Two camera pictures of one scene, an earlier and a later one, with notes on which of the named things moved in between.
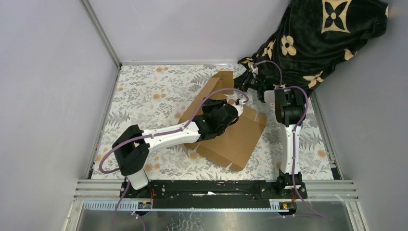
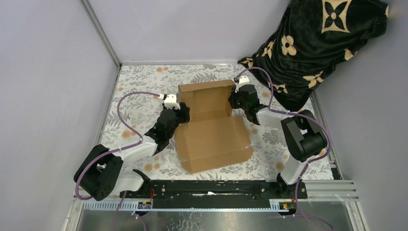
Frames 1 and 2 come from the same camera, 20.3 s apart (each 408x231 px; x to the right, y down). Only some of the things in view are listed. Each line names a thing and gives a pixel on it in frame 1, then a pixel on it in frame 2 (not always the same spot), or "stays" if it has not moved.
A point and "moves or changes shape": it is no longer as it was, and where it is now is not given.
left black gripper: (210, 104) → (184, 113)
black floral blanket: (315, 36) stays
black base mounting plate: (215, 194) stays
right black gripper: (241, 82) → (233, 96)
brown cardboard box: (233, 146) moves or changes shape
